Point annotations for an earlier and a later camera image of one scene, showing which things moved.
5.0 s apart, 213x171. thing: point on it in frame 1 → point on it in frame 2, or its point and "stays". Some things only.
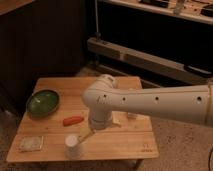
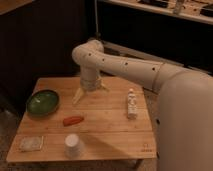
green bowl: (42, 103) stays
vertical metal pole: (97, 33) stays
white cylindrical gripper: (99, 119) → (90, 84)
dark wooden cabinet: (45, 38) stays
